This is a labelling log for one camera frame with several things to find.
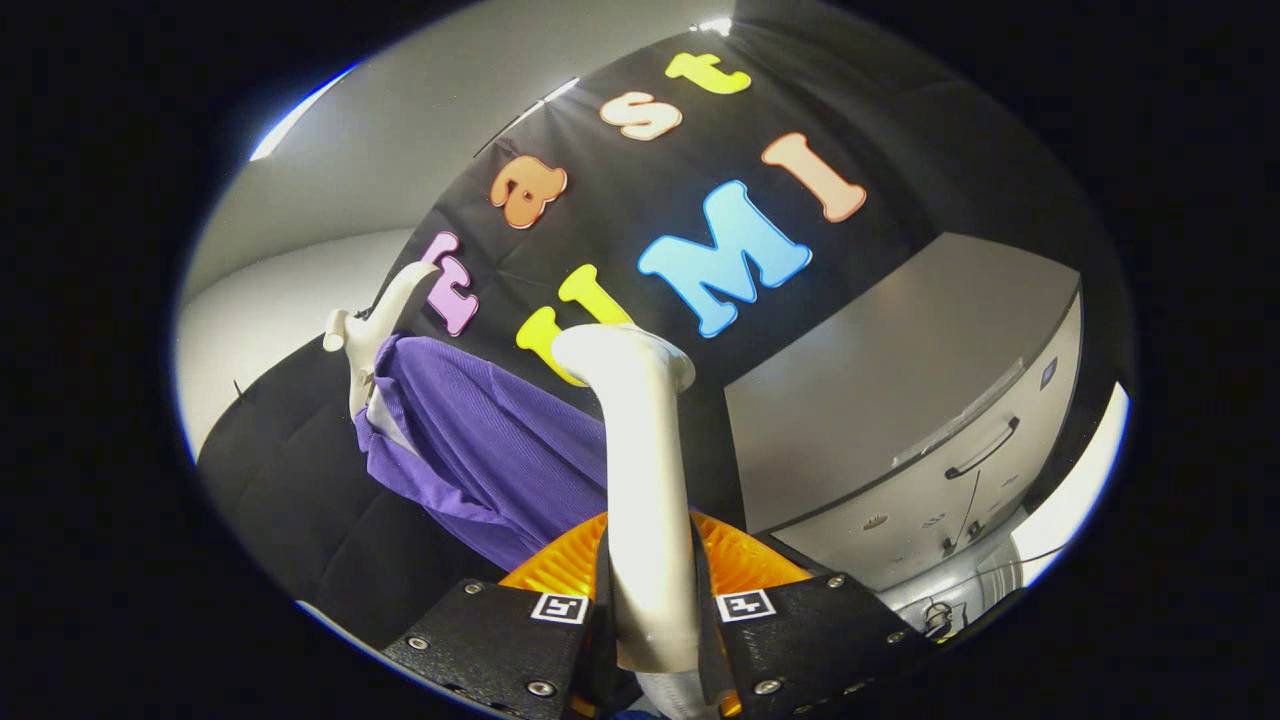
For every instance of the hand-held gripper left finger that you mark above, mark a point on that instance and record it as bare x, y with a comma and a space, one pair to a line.
500, 640

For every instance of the white cloth panel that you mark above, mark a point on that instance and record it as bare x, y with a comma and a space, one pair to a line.
388, 420

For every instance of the white garment steamer head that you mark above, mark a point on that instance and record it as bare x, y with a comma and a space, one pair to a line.
645, 480

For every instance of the cream clothes hanger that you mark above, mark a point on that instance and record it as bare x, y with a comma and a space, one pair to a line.
385, 315

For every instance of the grey drawer cabinet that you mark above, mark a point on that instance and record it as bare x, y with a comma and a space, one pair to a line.
880, 350

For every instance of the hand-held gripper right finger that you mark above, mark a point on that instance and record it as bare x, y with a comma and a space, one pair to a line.
810, 640

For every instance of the large ceiling light panel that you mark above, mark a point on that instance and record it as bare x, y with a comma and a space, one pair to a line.
300, 110

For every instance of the purple jacket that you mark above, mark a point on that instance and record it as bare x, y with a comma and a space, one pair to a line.
490, 450

